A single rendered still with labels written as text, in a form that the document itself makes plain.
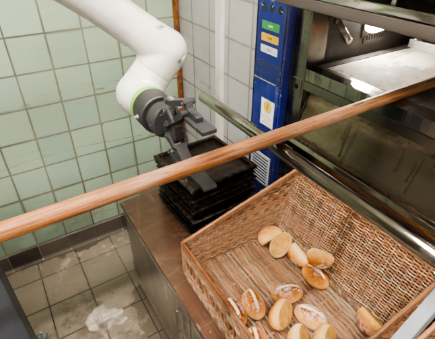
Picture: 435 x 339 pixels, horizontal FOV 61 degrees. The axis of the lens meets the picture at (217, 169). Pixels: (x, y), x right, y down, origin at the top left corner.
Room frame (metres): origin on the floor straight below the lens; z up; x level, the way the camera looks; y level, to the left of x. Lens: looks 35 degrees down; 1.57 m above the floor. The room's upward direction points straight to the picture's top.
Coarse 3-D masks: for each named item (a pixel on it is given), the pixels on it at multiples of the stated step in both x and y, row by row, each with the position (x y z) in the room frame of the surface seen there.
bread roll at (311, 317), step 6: (300, 306) 0.65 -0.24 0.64; (306, 306) 0.65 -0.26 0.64; (312, 306) 0.65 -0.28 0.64; (294, 312) 0.65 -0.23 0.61; (300, 312) 0.64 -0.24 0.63; (306, 312) 0.63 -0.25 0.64; (312, 312) 0.63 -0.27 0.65; (318, 312) 0.63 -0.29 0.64; (300, 318) 0.62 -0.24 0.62; (306, 318) 0.62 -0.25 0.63; (312, 318) 0.61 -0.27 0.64; (318, 318) 0.61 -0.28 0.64; (324, 318) 0.61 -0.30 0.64; (306, 324) 0.61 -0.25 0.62; (312, 324) 0.60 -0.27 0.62; (318, 324) 0.60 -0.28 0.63
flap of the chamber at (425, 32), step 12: (276, 0) 1.04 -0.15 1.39; (288, 0) 1.00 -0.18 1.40; (300, 0) 0.97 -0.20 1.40; (312, 0) 0.93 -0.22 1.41; (324, 12) 0.89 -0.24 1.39; (336, 12) 0.87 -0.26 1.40; (348, 12) 0.84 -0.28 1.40; (360, 12) 0.81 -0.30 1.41; (372, 24) 0.78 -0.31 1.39; (384, 24) 0.76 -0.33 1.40; (396, 24) 0.74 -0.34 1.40; (408, 24) 0.72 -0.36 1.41; (420, 24) 0.70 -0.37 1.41; (420, 36) 0.69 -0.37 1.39; (432, 36) 0.67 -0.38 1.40
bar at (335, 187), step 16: (208, 96) 0.92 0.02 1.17; (224, 112) 0.83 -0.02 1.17; (240, 128) 0.77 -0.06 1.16; (256, 128) 0.74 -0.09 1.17; (288, 160) 0.63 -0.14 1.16; (304, 160) 0.61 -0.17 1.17; (320, 176) 0.56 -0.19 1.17; (336, 192) 0.52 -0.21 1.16; (352, 192) 0.50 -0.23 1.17; (352, 208) 0.48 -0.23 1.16; (368, 208) 0.46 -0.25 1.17; (384, 224) 0.43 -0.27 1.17; (400, 224) 0.42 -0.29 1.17; (400, 240) 0.40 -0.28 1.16; (416, 240) 0.39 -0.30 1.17; (432, 256) 0.36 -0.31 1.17; (432, 304) 0.32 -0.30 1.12; (416, 320) 0.31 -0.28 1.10; (400, 336) 0.30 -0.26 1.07; (416, 336) 0.30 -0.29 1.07
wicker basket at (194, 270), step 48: (288, 192) 1.03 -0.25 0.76; (192, 240) 0.83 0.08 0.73; (240, 240) 0.93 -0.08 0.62; (336, 240) 0.83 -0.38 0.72; (384, 240) 0.73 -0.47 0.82; (240, 288) 0.75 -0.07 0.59; (336, 288) 0.75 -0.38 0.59; (384, 288) 0.67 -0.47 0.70; (432, 288) 0.56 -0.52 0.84; (240, 336) 0.53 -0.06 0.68; (336, 336) 0.59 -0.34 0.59; (384, 336) 0.49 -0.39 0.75
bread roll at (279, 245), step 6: (282, 234) 0.92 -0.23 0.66; (288, 234) 0.92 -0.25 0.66; (276, 240) 0.90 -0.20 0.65; (282, 240) 0.90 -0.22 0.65; (288, 240) 0.90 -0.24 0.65; (270, 246) 0.89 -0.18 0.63; (276, 246) 0.89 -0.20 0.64; (282, 246) 0.88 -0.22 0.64; (288, 246) 0.88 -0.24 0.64; (270, 252) 0.88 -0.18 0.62; (276, 252) 0.87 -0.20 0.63; (282, 252) 0.87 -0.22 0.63
